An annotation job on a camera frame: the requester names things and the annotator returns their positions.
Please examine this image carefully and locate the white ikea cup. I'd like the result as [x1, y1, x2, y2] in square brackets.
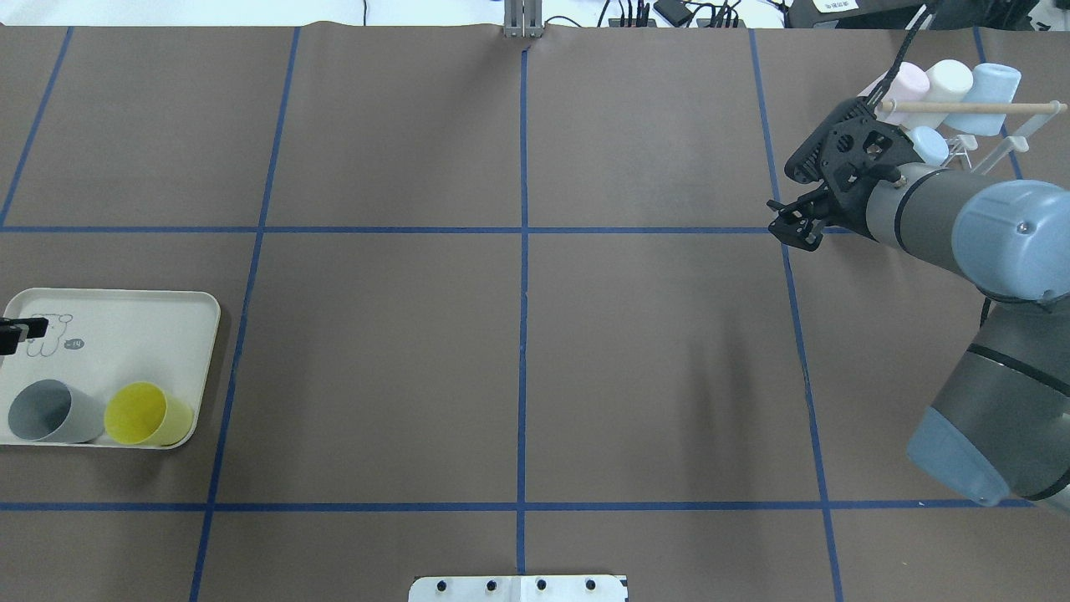
[914, 59, 974, 129]

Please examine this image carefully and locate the light blue plastic cup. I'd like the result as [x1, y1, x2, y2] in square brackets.
[905, 126, 950, 166]

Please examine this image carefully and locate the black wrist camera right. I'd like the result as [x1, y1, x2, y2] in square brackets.
[783, 98, 921, 194]

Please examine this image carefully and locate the pink plastic cup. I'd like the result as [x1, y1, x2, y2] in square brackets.
[874, 62, 931, 125]

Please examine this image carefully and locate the aluminium frame post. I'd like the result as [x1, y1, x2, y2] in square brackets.
[503, 0, 545, 38]

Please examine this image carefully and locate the white wire cup rack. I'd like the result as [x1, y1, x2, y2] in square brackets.
[878, 101, 1067, 174]

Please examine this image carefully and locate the cream rabbit tray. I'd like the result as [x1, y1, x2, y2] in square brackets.
[3, 288, 221, 450]

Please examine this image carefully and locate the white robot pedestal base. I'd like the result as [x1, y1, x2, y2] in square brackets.
[408, 574, 629, 601]

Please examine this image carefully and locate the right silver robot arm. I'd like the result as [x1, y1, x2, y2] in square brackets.
[768, 163, 1069, 513]

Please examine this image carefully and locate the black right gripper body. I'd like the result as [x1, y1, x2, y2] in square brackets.
[815, 186, 873, 235]

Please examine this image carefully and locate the yellow plastic cup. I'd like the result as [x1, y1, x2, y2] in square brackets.
[104, 381, 195, 448]

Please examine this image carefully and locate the grey plastic cup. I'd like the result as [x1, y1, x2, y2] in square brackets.
[7, 380, 104, 443]

